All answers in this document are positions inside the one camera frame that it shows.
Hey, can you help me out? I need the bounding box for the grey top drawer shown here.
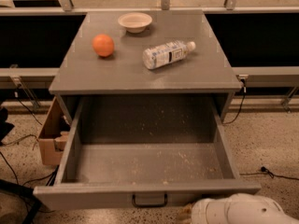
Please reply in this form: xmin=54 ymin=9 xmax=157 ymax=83
xmin=34 ymin=94 xmax=260 ymax=210

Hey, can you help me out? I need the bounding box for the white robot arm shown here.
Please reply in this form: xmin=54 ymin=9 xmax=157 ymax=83
xmin=176 ymin=193 xmax=299 ymax=224

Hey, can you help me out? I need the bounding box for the grey drawer cabinet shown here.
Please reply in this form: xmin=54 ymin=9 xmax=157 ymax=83
xmin=50 ymin=10 xmax=241 ymax=119

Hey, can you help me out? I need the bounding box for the black tripod stand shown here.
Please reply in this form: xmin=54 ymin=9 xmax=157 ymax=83
xmin=0 ymin=168 xmax=59 ymax=224

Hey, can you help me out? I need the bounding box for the cardboard box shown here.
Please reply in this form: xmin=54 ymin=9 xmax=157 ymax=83
xmin=38 ymin=98 xmax=70 ymax=165

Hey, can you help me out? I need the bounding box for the clear plastic water bottle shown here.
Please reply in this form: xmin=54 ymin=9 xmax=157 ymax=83
xmin=142 ymin=40 xmax=196 ymax=70

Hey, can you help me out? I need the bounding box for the orange fruit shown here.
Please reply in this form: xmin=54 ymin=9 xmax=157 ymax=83
xmin=92 ymin=34 xmax=114 ymax=57

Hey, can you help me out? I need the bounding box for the beige paper bowl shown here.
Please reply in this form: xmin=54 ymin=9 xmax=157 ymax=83
xmin=118 ymin=12 xmax=152 ymax=34

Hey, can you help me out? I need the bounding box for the black cable right floor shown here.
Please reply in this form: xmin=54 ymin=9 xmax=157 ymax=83
xmin=239 ymin=166 xmax=299 ymax=182

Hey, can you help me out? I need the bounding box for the black cable floor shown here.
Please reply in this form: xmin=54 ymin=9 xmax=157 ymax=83
xmin=0 ymin=87 xmax=43 ymax=185
xmin=239 ymin=166 xmax=299 ymax=182

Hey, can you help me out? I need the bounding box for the black cable behind cabinet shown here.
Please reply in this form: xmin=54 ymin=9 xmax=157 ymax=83
xmin=222 ymin=77 xmax=248 ymax=125

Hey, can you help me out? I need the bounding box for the black cable left floor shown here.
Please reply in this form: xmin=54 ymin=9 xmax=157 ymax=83
xmin=0 ymin=87 xmax=43 ymax=185

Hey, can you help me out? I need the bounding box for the metal railing frame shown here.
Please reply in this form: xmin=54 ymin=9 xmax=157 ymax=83
xmin=0 ymin=0 xmax=299 ymax=114

